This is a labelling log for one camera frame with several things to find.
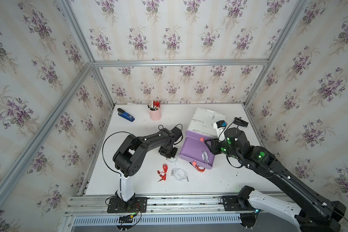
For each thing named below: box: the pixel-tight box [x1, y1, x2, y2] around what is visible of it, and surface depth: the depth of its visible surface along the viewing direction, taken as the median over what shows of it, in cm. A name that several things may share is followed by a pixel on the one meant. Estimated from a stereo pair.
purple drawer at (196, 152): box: [178, 136, 215, 170], surface depth 84 cm
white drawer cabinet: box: [187, 107, 227, 138], surface depth 84 cm
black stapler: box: [233, 118, 249, 128], surface depth 109 cm
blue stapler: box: [116, 107, 135, 123], surface depth 111 cm
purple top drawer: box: [185, 130, 216, 142], surface depth 79 cm
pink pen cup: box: [147, 105, 162, 122], surface depth 109 cm
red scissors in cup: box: [152, 100, 161, 108], surface depth 107 cm
